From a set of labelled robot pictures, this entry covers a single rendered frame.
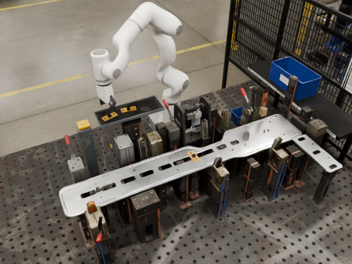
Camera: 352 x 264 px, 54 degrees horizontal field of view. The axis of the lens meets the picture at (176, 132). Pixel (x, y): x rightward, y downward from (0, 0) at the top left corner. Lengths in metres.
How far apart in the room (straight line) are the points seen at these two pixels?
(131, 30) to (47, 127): 2.29
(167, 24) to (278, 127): 0.88
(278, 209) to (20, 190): 1.52
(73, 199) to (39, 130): 2.15
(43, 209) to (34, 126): 1.86
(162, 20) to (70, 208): 1.03
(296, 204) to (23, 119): 2.95
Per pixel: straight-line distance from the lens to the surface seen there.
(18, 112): 4.17
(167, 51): 2.00
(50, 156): 2.43
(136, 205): 1.62
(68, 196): 1.75
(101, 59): 1.66
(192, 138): 2.02
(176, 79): 2.10
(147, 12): 1.78
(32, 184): 2.29
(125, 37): 1.72
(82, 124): 1.87
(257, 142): 1.99
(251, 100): 2.06
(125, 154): 1.80
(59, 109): 4.04
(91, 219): 1.57
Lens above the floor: 2.31
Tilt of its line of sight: 41 degrees down
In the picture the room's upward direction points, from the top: straight up
